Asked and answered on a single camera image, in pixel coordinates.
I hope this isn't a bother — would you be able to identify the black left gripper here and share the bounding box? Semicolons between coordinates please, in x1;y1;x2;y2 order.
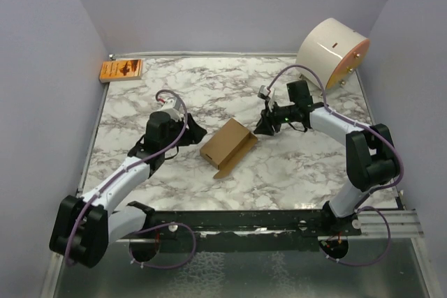
161;113;206;152

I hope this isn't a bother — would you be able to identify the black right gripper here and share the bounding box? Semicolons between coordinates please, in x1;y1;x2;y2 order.
254;100;298;136

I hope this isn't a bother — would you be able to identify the brown cardboard box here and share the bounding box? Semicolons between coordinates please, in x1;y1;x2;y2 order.
200;118;258;179

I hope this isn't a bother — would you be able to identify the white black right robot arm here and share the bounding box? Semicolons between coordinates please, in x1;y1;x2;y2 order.
254;80;403;236

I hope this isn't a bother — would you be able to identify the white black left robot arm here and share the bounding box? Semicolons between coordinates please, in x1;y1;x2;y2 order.
49;111;207;268

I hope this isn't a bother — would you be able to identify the large white cylindrical roll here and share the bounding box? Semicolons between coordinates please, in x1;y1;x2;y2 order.
295;18;370;90

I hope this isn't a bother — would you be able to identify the orange paperback book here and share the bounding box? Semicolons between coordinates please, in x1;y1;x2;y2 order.
98;59;142;83

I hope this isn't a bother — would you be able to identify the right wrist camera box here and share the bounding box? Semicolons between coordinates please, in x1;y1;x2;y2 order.
258;85;276;111

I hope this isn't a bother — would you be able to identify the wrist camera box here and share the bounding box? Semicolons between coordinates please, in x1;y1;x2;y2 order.
160;97;183;121
258;85;276;111

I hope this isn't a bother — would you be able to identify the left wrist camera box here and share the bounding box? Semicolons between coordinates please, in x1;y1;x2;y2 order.
160;97;183;121

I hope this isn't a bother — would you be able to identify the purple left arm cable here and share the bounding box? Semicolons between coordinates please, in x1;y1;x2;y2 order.
64;89;197;271

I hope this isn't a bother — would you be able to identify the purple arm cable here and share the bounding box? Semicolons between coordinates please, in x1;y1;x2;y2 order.
64;89;197;271
267;64;406;266

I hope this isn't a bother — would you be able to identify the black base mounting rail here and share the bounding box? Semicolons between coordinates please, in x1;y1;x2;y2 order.
128;209;361;253

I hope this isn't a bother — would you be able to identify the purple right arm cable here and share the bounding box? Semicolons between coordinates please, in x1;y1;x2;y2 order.
267;64;406;266

